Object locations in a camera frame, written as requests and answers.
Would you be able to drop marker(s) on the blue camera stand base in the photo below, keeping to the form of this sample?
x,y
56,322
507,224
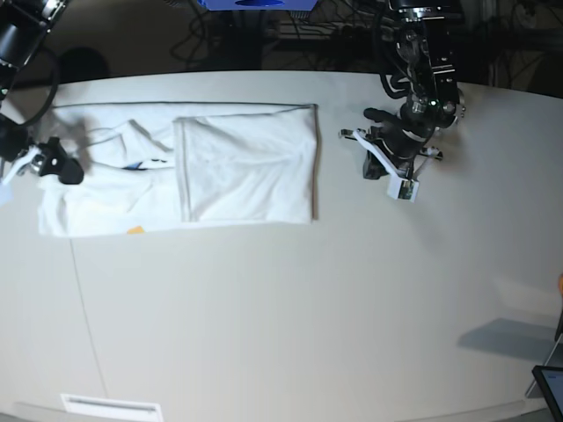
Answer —
x,y
258,5

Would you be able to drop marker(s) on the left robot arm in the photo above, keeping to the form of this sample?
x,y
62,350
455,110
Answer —
x,y
413,40

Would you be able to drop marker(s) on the white paper label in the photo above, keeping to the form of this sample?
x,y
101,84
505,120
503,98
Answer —
x,y
112,409

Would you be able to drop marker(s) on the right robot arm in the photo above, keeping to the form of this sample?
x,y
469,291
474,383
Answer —
x,y
24,26

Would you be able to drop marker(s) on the white printed T-shirt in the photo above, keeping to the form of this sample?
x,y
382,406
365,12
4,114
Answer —
x,y
167,165

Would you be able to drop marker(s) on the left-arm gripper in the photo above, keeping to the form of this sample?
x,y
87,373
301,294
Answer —
x,y
401,137

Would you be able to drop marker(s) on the black tablet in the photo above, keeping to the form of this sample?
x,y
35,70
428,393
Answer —
x,y
549,381

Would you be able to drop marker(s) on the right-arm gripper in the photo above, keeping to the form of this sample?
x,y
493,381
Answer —
x,y
16,141

